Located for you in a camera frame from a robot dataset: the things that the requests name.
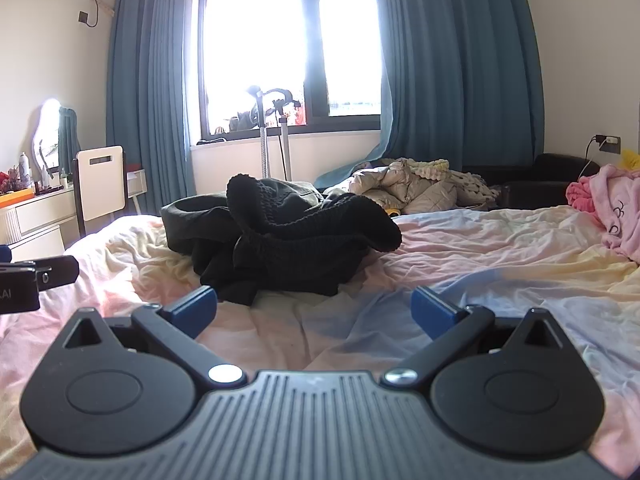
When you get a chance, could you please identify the black pants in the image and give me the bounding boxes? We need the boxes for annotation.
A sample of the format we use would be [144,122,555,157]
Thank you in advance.
[160,177,361,307]

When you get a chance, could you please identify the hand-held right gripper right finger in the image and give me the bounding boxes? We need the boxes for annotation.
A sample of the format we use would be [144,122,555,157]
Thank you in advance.
[381,286,577,387]

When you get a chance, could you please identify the black charger cable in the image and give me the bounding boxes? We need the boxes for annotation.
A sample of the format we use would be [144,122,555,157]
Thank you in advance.
[579,137,608,182]

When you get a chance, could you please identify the red flower decoration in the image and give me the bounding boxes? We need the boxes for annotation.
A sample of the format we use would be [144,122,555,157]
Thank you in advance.
[0,167,24,194]

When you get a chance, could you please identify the cream ruffled knit garment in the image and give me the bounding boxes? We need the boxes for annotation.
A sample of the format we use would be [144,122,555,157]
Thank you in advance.
[407,158,495,207]

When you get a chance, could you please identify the wavy mirror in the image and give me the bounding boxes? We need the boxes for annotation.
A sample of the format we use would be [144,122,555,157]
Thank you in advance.
[32,98,82,182]

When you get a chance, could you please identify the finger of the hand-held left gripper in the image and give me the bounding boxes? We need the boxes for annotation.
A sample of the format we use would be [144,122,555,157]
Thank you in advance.
[35,255,79,292]

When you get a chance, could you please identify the dark framed window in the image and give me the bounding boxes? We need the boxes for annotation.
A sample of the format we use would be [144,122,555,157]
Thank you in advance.
[196,0,387,137]

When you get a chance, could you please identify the garment steamer stand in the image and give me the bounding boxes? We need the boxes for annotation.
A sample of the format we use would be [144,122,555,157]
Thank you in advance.
[246,85,307,182]

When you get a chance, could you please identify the beige quilted jacket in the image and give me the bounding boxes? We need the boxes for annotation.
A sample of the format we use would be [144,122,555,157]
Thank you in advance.
[348,157,461,216]

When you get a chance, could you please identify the orange box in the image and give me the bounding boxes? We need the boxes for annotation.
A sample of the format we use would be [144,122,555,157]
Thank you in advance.
[0,190,37,207]

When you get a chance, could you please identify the wide blue curtain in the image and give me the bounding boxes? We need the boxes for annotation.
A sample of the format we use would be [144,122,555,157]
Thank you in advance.
[314,0,546,189]

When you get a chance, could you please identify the pastel bedsheet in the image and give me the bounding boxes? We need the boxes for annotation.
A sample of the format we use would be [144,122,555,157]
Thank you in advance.
[0,205,640,478]

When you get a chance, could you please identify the black wall plug with cable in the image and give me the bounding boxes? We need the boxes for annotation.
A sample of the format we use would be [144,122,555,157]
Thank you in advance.
[77,0,101,29]

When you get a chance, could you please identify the black sofa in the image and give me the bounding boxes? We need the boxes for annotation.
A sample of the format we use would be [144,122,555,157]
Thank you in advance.
[462,152,601,211]

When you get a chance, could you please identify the white dressing table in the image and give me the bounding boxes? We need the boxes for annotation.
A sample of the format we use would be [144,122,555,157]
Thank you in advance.
[0,182,82,264]

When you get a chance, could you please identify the white chair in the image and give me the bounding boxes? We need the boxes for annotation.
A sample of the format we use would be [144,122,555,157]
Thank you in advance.
[72,145,125,239]

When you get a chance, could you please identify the black knit sweater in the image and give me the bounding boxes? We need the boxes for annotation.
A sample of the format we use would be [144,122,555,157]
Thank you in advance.
[226,174,402,253]

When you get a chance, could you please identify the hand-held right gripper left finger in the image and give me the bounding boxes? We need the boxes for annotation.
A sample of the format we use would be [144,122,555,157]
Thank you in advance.
[62,285,247,389]

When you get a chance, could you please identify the pink fleece robe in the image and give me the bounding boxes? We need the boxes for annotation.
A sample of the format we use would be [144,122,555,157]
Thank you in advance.
[566,162,640,264]

